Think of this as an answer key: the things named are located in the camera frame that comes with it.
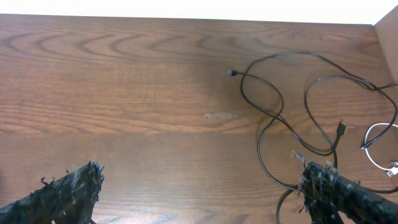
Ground white cable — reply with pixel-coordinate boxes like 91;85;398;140
361;122;398;177

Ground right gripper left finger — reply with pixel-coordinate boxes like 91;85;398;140
1;161;104;224

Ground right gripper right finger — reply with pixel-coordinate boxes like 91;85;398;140
292;151;397;224

